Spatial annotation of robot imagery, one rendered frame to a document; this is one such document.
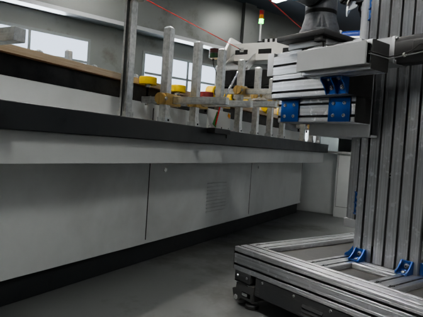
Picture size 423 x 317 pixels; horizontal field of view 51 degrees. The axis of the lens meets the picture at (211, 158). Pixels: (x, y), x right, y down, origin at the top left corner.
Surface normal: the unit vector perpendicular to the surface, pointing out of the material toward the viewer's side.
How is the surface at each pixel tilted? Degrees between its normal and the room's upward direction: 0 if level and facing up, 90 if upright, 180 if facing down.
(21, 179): 90
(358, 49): 90
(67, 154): 90
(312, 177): 90
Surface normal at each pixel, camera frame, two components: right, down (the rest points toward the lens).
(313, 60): -0.79, -0.04
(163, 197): 0.87, 0.07
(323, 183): -0.48, 0.00
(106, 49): 0.61, 0.07
